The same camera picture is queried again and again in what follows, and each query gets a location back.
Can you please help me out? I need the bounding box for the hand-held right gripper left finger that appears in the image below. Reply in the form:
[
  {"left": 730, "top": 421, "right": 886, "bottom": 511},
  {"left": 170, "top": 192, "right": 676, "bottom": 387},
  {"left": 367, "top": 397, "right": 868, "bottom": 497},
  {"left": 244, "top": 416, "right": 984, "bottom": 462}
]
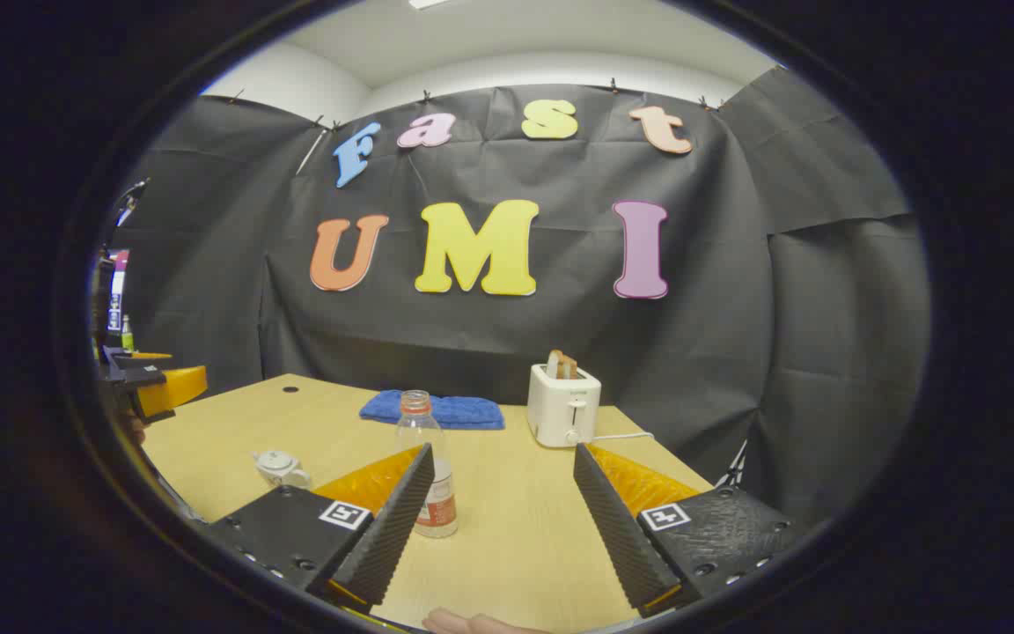
[{"left": 208, "top": 443, "right": 436, "bottom": 615}]

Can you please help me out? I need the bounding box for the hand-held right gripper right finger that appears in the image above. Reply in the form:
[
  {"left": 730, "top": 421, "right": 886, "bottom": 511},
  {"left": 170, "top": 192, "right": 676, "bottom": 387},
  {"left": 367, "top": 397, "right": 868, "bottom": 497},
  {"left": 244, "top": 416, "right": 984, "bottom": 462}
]
[{"left": 573, "top": 443, "right": 797, "bottom": 619}]

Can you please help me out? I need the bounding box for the clear plastic water bottle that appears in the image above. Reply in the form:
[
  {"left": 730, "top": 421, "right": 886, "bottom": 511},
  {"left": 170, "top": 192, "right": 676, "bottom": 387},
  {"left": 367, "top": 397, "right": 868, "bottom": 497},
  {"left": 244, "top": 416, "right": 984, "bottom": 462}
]
[{"left": 395, "top": 390, "right": 459, "bottom": 539}]

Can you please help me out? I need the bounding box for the small white teacup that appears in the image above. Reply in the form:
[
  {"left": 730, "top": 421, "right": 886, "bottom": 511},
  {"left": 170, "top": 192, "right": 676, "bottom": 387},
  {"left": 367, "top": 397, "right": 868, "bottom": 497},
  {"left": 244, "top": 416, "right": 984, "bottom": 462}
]
[{"left": 252, "top": 450, "right": 312, "bottom": 490}]

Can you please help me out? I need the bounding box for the computer monitor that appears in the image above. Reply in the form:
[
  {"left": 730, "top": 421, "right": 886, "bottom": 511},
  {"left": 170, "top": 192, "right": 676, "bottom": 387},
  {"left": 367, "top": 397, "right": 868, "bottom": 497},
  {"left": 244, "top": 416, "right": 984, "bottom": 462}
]
[{"left": 105, "top": 249, "right": 131, "bottom": 334}]

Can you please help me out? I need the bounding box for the blue folded towel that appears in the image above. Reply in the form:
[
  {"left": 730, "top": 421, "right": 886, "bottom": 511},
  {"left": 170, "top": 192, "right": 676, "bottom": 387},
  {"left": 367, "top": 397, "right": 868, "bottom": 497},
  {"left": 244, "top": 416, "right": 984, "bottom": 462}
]
[{"left": 359, "top": 389, "right": 506, "bottom": 431}]

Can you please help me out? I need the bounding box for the white toaster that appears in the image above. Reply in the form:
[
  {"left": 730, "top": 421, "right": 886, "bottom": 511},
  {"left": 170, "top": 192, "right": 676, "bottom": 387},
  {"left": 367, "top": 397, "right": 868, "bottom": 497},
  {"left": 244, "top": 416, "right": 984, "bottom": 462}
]
[{"left": 527, "top": 363, "right": 602, "bottom": 448}]

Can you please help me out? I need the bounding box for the black backdrop cloth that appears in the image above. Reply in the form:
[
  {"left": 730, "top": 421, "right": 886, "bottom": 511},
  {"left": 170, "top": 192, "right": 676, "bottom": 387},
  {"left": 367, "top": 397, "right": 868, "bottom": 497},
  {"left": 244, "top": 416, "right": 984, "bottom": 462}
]
[{"left": 107, "top": 66, "right": 930, "bottom": 529}]

